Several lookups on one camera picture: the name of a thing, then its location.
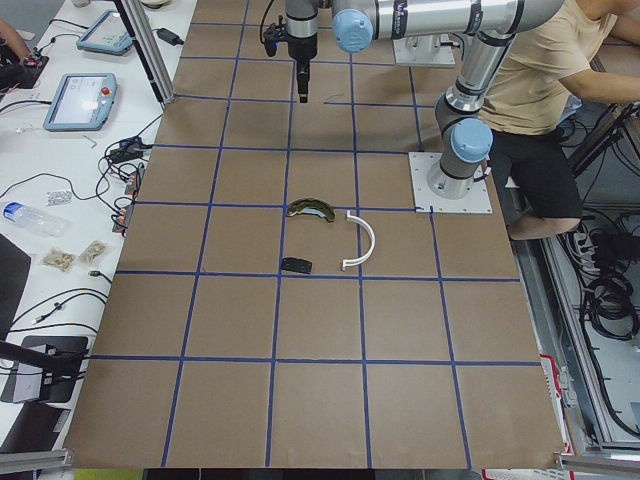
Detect olive green brake shoe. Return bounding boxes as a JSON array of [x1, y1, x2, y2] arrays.
[[286, 197, 335, 223]]

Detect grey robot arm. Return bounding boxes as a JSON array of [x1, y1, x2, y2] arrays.
[[261, 0, 562, 199]]

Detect coiled black cables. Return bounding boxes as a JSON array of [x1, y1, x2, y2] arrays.
[[579, 227, 640, 342]]

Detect far blue teach pendant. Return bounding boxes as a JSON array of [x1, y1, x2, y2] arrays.
[[76, 10, 132, 56]]

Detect aluminium frame post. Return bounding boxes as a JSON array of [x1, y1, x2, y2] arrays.
[[114, 0, 175, 105]]

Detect black power adapter with cables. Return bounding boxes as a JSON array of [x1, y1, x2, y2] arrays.
[[103, 135, 153, 169]]

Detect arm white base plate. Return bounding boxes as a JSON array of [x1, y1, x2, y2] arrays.
[[408, 152, 493, 215]]

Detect blue teach pendant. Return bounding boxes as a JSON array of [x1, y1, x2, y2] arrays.
[[43, 73, 118, 132], [76, 10, 132, 56]]

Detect person in beige shirt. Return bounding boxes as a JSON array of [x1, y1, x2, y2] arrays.
[[479, 1, 639, 240]]

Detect clear plastic water bottle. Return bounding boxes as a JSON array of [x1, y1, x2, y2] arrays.
[[1, 202, 69, 237]]

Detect near blue teach pendant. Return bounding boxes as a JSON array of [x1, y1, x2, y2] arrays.
[[43, 73, 118, 132]]

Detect bag of small parts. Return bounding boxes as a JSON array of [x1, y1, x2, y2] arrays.
[[77, 240, 109, 265], [40, 248, 76, 272]]

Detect white curved plastic clamp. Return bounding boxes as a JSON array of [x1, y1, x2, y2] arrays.
[[340, 209, 378, 272]]

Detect black flat plastic part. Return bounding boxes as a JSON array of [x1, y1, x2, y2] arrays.
[[280, 257, 313, 275]]

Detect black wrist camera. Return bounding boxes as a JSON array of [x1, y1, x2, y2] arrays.
[[263, 23, 287, 57]]

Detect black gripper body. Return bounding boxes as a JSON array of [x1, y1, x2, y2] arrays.
[[288, 34, 317, 95]]

